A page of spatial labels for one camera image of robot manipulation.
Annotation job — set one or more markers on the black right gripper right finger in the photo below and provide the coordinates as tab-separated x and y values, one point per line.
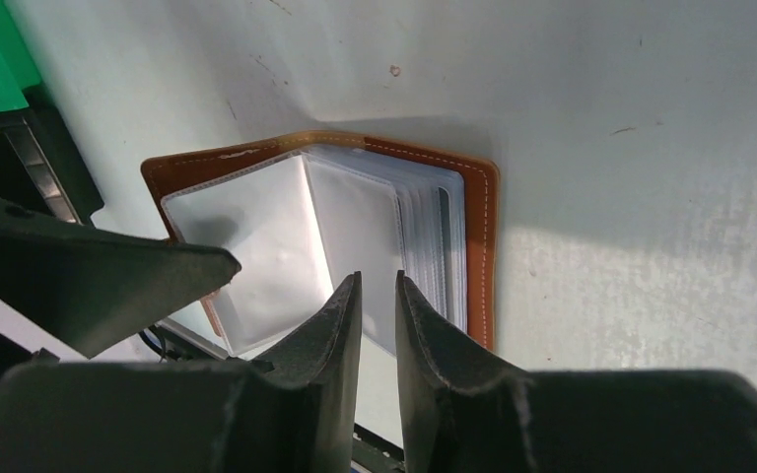
464	409

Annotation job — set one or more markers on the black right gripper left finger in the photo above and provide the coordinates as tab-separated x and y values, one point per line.
290	409

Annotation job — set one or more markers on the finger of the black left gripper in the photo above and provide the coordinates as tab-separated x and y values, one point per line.
91	288

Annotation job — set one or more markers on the brown leather card holder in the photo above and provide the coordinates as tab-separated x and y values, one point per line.
302	211

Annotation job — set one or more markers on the black plastic bin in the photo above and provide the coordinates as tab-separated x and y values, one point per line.
41	167

